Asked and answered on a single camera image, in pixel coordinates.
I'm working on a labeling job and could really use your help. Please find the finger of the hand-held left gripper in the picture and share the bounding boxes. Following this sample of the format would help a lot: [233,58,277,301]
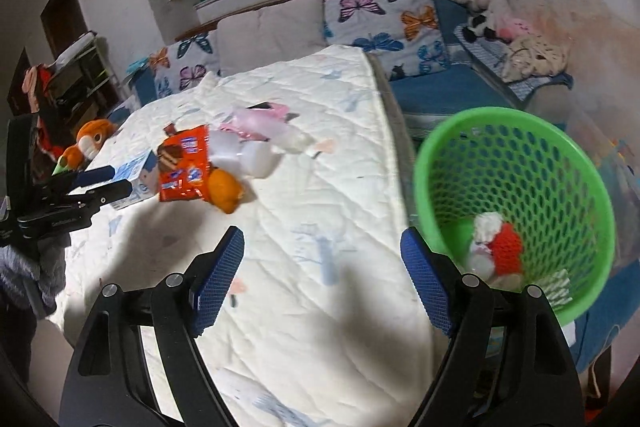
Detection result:
[60,181,133,215]
[50,166,115,192]

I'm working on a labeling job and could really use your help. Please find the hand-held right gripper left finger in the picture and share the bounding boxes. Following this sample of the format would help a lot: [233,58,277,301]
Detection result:
[64,225,246,427]

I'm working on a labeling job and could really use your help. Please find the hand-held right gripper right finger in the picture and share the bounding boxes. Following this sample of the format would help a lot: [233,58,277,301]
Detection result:
[400,227,586,427]

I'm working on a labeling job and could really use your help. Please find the blue white milk carton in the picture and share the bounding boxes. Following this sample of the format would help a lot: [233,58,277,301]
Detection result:
[111,150,162,211]

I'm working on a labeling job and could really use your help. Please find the orange snack wrapper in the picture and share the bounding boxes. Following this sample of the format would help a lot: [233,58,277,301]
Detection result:
[157,124,216,204]

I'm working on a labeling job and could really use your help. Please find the white foam net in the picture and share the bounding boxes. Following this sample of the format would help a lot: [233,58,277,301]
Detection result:
[472,212,503,244]

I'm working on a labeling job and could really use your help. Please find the red foam fruit net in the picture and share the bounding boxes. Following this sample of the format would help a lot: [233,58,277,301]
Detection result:
[487,223,525,278]

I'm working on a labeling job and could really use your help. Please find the green plastic mesh basket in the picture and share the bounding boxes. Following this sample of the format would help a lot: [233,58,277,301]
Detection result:
[412,107,617,328]

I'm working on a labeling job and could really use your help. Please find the small clear plastic cup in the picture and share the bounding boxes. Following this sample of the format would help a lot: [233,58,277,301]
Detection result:
[240,141,278,180]

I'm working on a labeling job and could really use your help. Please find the pink clear ribbed cup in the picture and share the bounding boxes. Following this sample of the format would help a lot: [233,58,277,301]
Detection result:
[220,106,301,142]

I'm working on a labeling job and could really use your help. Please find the orange monkey plush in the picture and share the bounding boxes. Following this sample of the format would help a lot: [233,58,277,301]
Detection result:
[54,119,117,175]

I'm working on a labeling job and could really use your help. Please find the red hanging clothes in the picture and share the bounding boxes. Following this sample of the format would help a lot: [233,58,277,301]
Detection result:
[22,64,66,158]

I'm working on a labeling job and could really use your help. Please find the white printed quilt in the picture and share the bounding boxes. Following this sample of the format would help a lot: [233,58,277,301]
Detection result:
[47,45,451,427]

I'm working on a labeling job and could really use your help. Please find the metal shelf rack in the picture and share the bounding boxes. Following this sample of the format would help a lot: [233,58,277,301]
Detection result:
[47,32,123,122]

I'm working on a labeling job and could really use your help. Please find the small butterfly print pillow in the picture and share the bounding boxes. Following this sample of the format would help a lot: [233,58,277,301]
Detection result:
[149,29,221,100]

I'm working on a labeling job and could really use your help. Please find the dark wooden door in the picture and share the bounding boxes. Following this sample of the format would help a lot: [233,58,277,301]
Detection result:
[40,0,88,60]

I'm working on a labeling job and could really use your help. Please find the grey mattress pad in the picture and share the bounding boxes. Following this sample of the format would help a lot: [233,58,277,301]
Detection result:
[367,52,418,158]

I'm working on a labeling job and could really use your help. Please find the wooden headboard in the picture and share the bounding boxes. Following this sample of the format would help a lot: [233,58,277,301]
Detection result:
[175,0,461,42]

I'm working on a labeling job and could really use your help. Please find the blue bed sheet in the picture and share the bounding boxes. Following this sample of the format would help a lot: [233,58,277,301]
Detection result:
[390,0,521,130]

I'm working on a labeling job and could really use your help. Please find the grey pillow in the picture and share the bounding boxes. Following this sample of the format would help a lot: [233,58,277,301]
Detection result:
[216,0,326,78]

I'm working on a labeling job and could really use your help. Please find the blue checked cloth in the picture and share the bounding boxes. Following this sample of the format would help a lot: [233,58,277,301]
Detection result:
[452,24,575,102]

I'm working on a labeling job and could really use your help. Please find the clear plastic storage box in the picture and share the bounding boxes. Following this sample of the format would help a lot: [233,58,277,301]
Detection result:
[565,107,640,268]

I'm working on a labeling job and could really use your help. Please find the beige spotted cloth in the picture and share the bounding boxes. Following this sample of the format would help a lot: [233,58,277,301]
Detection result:
[500,34,571,82]

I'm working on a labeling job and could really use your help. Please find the large butterfly print pillow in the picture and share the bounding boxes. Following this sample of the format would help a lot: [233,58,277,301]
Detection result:
[322,0,451,81]

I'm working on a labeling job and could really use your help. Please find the pink plush toy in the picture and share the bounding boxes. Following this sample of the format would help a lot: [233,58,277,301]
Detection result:
[500,17,535,40]

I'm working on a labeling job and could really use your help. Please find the black white cow plush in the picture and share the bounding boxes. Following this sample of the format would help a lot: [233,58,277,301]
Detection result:
[447,0,508,42]

